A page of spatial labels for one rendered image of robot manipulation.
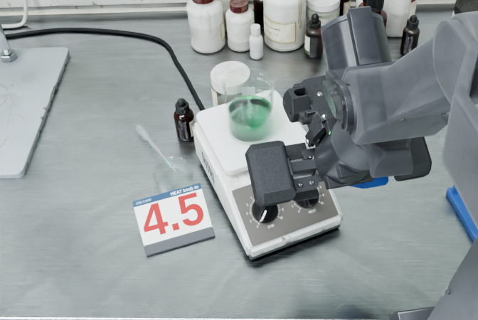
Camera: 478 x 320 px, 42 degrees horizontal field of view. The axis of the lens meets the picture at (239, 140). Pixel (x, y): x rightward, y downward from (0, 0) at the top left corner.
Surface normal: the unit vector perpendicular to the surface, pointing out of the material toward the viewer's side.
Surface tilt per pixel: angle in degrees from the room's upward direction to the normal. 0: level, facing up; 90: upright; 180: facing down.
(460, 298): 91
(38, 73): 0
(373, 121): 68
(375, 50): 28
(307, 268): 0
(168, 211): 40
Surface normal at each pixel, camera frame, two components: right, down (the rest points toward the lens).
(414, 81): -0.99, 0.13
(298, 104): 0.28, 0.39
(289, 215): 0.14, -0.29
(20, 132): -0.06, -0.70
